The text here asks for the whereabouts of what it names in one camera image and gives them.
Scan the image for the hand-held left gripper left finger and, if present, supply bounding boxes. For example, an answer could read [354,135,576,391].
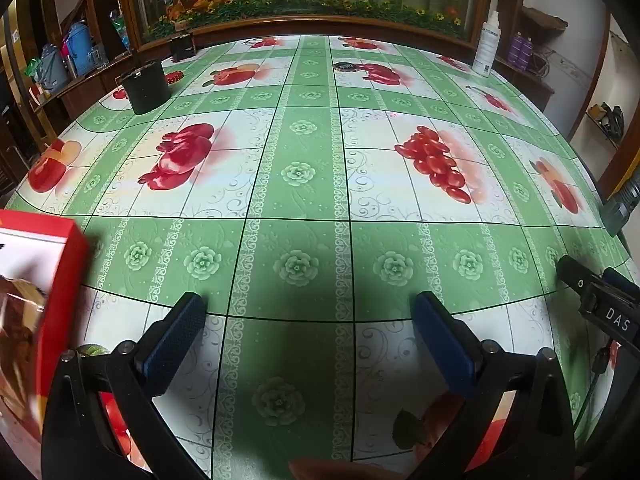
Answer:
[41,291,211,480]

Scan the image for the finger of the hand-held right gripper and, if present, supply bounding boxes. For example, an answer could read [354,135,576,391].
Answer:
[556,255,601,297]
[601,267,632,291]

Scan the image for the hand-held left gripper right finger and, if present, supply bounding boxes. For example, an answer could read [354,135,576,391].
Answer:
[407,290,578,480]

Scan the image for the green fruit-print tablecloth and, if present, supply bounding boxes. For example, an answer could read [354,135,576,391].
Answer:
[10,35,640,480]

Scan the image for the pair of shoes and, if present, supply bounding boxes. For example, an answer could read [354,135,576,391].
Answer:
[590,102,626,138]

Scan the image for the white spray bottle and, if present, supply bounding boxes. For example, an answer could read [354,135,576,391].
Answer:
[472,11,502,77]

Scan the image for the black round container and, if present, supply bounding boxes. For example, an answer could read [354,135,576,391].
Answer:
[116,51,172,116]

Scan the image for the small black box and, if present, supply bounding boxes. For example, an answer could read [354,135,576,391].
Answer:
[169,34,197,61]

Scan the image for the grey bag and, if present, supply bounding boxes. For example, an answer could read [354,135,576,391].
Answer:
[37,44,68,92]

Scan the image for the blue thermos jug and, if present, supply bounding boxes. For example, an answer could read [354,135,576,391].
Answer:
[65,22,91,78]

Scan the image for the green plastic bottle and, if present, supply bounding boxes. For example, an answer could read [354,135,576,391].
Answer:
[112,10,130,51]

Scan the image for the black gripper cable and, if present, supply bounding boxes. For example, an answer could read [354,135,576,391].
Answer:
[591,342,610,411]

